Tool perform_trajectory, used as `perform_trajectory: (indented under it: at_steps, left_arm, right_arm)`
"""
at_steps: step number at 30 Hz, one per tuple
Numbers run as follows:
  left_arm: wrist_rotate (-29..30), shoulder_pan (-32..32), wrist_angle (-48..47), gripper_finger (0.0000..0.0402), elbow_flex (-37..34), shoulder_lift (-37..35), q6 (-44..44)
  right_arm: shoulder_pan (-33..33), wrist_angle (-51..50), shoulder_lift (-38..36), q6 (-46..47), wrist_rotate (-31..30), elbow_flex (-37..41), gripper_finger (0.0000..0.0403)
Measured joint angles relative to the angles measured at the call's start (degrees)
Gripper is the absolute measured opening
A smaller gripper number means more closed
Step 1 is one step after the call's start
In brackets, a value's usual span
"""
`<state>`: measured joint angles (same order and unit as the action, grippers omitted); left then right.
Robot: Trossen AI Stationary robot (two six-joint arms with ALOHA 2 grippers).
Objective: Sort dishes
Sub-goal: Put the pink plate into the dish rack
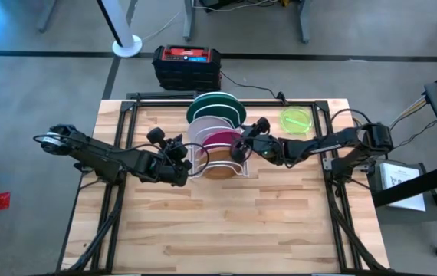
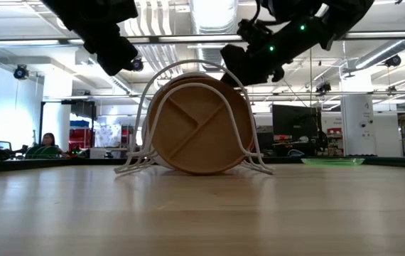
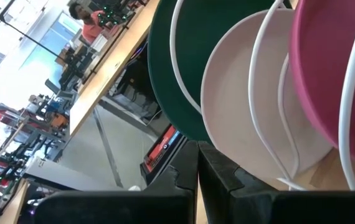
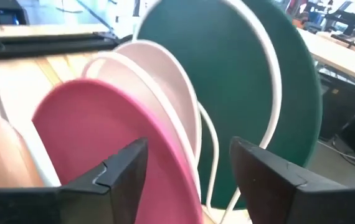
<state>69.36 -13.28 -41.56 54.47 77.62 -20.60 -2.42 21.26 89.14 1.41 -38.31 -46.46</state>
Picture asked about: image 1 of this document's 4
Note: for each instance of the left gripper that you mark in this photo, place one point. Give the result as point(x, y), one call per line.
point(161, 170)

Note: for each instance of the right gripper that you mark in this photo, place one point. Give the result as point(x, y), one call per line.
point(264, 149)

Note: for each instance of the magenta plate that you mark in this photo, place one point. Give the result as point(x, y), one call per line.
point(222, 138)

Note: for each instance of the brown divided plate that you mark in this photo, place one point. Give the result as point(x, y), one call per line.
point(220, 173)

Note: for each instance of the pale mauve plate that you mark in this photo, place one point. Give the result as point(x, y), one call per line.
point(209, 128)

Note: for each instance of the teal plate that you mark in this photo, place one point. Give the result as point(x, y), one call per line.
point(214, 99)

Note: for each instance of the translucent green divided plate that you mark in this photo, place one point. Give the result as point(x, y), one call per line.
point(303, 128)

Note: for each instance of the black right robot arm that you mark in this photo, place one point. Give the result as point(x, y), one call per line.
point(329, 143)

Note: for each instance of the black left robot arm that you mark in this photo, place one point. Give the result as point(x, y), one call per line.
point(96, 153)

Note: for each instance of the black slotted bar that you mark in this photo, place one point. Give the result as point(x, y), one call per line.
point(161, 95)

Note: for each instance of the red black power station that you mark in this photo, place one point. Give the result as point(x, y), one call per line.
point(188, 74)

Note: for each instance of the white pole with round base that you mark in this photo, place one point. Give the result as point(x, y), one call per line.
point(126, 48)

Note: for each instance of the wooden desk with grey legs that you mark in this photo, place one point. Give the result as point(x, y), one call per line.
point(189, 19)

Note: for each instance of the white paper manual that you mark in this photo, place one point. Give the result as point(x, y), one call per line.
point(402, 188)

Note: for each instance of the grey metal table leg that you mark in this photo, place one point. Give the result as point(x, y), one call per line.
point(46, 15)

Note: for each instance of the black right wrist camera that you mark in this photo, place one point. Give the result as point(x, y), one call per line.
point(263, 124)

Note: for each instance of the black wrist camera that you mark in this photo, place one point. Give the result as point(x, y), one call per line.
point(263, 124)
point(155, 137)

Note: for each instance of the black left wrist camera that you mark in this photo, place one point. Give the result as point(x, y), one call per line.
point(155, 137)

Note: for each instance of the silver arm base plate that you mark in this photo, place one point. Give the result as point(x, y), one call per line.
point(327, 164)

